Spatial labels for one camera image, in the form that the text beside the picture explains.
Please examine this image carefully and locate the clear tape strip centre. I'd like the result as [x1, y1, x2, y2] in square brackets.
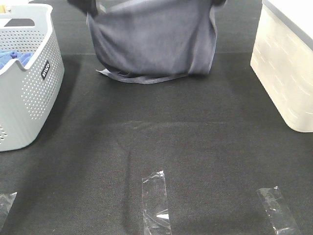
[142, 171, 172, 235]

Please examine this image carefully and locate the cream plastic storage bin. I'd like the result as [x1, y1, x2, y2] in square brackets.
[250, 0, 313, 133]

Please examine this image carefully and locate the clear tape strip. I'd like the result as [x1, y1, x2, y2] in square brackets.
[0, 192, 17, 230]
[257, 187, 302, 235]
[142, 171, 172, 235]

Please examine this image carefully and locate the wooden basket handle knob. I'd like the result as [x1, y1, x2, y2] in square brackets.
[0, 4, 11, 14]

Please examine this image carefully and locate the blue towel in basket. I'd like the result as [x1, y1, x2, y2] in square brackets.
[0, 50, 34, 69]

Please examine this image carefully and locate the grey perforated laundry basket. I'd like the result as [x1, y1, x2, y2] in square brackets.
[0, 2, 65, 151]

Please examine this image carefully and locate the clear tape strip right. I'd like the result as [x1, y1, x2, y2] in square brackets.
[257, 187, 302, 235]

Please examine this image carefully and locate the grey towel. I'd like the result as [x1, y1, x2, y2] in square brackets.
[87, 0, 217, 84]

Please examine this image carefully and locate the clear tape strip left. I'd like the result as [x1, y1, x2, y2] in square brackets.
[0, 192, 17, 230]

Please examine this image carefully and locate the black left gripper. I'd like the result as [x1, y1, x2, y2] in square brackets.
[67, 0, 98, 15]

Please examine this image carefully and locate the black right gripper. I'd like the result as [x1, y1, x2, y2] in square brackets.
[212, 0, 226, 7]

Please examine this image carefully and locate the black fabric table mat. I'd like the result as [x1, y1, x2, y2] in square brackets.
[0, 0, 313, 235]

